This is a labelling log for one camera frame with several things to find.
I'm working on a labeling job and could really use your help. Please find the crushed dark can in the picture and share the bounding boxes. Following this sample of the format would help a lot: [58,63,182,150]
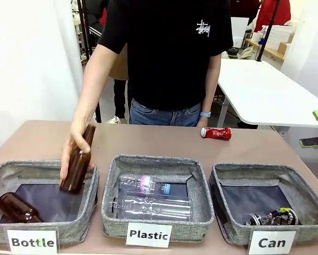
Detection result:
[244,207,299,227]

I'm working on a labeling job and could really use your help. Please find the large clear plastic bottle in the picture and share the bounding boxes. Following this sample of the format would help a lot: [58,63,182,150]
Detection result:
[107,194,194,222]

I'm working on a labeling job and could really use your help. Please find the clear plastic bottle pink label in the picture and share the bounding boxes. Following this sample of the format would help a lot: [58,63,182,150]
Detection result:
[118,173,172,195]

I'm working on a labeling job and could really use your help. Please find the brown glass bottle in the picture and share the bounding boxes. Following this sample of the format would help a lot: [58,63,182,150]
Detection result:
[58,124,97,194]
[0,192,43,224]

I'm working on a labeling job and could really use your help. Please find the person right forearm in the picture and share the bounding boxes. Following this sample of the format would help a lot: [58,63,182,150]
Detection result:
[71,44,117,125]

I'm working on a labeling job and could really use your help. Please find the person left forearm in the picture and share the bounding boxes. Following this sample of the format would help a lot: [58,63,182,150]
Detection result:
[201,52,222,113]

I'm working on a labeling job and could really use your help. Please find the grey fabric basket can label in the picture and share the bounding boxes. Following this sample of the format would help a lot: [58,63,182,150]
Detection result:
[209,162,318,247]

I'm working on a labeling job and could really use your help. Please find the crushed red soda can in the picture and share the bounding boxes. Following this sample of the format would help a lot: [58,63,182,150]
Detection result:
[200,126,233,141]

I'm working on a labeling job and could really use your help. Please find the white Can label card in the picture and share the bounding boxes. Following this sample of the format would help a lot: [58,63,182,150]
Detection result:
[248,230,297,255]

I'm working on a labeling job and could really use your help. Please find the grey fabric basket plastic label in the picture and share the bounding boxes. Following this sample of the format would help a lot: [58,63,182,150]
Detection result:
[100,154,215,243]

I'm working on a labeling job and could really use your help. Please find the grey fabric basket bottle label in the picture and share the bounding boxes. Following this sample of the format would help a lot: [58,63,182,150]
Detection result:
[0,159,100,247]

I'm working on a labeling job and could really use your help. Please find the person left hand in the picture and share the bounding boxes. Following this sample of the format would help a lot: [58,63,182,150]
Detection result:
[197,116,210,129]

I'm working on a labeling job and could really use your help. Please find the person right hand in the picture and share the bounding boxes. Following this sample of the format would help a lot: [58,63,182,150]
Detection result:
[59,116,96,182]

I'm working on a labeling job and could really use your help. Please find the white background table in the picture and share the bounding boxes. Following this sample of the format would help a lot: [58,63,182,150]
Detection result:
[216,58,318,129]

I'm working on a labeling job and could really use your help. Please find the brown cardboard box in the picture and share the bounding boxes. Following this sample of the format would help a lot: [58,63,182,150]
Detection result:
[277,34,294,53]

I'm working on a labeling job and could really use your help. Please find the stack of white boxes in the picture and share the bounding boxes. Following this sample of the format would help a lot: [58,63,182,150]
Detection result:
[261,24,295,52]

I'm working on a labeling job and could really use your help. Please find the beige fabric bag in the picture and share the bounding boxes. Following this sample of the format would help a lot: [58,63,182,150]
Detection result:
[221,46,255,60]

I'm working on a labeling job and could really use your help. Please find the black light stand pole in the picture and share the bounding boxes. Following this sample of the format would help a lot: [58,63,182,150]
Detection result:
[256,0,282,62]

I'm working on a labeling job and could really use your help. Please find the red hanging garment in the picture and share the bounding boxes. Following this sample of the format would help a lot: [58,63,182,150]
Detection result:
[254,0,291,33]

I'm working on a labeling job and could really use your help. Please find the white cardboard box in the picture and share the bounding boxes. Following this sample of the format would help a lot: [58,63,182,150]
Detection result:
[230,16,250,49]

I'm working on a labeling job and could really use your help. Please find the blue jeans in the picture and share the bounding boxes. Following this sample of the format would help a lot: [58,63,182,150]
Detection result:
[128,98,202,128]

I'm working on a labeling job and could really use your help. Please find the black t-shirt torso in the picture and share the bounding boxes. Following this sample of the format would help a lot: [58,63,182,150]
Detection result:
[97,0,234,111]

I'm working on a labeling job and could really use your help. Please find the white Plastic label card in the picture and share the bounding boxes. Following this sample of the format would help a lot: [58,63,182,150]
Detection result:
[125,222,173,249]

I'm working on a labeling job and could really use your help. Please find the background person with tan bag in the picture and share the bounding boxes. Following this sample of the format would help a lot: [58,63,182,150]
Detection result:
[107,45,130,122]

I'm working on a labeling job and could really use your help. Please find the white Bottle label card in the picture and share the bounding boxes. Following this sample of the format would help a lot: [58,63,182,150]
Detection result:
[6,229,58,254]

